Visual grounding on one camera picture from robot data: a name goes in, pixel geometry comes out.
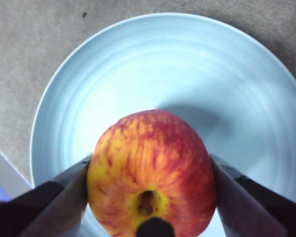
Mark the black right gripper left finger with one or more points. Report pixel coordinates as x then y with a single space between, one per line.
39 212

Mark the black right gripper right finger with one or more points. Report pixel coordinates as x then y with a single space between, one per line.
256 212

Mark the red yellow apple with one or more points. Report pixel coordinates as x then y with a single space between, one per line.
150 153

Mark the blue plate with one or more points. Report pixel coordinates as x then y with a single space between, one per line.
162 74

